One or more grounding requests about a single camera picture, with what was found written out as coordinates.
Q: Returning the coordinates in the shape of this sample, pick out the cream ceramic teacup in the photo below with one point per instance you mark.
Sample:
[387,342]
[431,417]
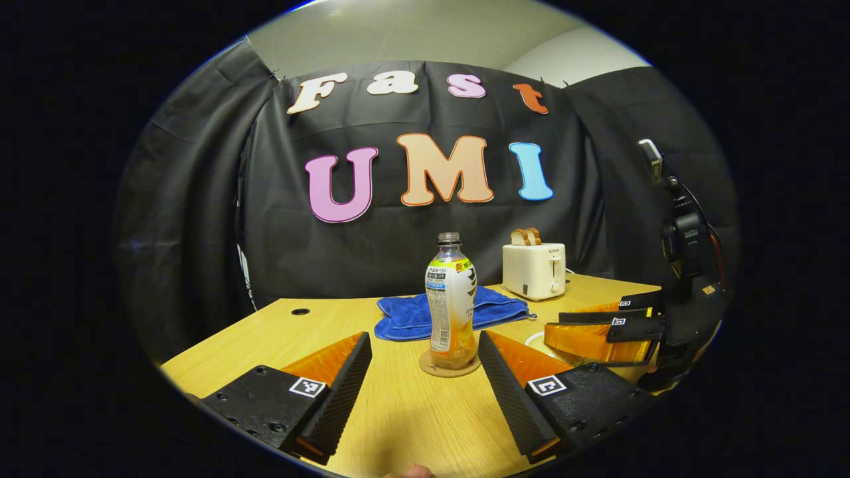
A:
[534,338]

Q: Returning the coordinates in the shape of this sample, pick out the round wooden coaster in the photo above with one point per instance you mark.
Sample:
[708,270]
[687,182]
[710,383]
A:
[428,367]

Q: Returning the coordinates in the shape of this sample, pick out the blue towel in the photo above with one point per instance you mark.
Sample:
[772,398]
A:
[405,315]

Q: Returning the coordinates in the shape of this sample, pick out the clear plastic water bottle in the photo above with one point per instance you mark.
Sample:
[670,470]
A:
[451,299]

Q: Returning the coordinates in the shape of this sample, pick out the toast slice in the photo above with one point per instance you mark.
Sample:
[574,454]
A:
[534,235]
[519,237]

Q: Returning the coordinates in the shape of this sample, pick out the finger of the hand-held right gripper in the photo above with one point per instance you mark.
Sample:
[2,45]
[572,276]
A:
[631,330]
[597,313]

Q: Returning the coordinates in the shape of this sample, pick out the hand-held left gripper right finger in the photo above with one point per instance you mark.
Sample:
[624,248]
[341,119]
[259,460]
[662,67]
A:
[508,398]

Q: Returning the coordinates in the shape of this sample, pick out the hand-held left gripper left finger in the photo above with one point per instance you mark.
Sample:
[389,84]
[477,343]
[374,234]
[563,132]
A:
[345,398]

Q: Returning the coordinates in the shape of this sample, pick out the cream toaster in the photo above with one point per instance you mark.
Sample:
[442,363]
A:
[534,272]

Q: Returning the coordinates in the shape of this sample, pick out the black backdrop cloth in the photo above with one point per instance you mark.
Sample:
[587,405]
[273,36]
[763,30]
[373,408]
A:
[199,199]

